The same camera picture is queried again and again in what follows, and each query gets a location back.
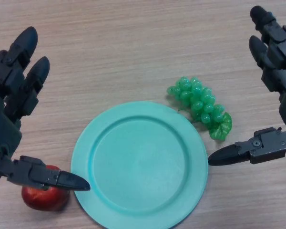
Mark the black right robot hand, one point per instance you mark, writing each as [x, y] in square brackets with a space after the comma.
[274, 71]

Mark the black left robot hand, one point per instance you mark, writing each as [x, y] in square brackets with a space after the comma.
[4, 133]

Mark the green grape bunch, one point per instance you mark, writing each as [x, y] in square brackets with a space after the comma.
[200, 100]

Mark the turquoise round plate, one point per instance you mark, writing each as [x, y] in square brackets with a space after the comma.
[138, 164]

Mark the red apple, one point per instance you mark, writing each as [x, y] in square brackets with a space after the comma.
[43, 199]

